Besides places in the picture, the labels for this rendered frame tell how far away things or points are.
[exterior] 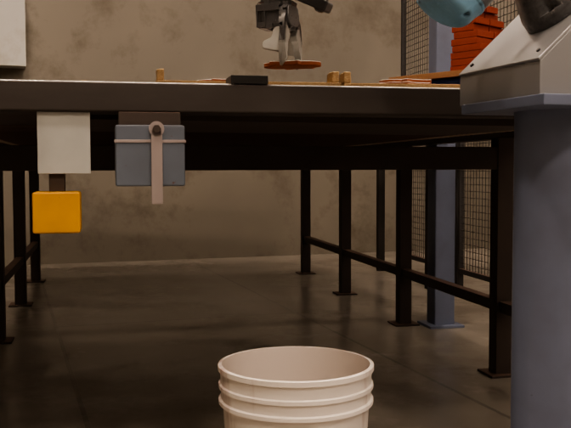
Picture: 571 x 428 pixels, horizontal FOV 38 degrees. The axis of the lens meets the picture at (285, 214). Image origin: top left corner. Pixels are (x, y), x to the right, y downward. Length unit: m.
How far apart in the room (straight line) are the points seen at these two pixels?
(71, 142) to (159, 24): 5.36
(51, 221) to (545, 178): 0.93
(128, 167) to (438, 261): 2.50
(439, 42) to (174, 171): 2.48
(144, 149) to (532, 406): 0.88
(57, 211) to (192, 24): 5.48
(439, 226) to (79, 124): 2.53
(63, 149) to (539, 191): 0.91
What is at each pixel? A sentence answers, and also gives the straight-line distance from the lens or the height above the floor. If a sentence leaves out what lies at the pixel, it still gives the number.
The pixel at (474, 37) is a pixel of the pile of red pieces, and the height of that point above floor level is 1.17.
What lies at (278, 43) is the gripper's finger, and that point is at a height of 1.03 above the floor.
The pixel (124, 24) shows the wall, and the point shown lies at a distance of 6.96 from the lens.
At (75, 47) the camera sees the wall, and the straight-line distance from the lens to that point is 6.89.
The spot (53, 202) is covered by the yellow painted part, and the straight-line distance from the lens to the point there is 1.66.
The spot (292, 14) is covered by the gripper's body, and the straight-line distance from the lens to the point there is 1.97.
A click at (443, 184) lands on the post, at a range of 3.95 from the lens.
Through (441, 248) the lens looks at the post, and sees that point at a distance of 3.96.
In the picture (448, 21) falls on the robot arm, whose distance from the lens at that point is 1.57.
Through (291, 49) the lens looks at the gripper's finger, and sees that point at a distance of 2.02.
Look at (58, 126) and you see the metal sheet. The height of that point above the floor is 0.83.
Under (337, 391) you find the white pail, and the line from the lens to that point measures 1.52.
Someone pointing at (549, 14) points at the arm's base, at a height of 1.02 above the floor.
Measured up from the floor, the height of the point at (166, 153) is 0.77.
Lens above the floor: 0.74
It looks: 3 degrees down
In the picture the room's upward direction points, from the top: straight up
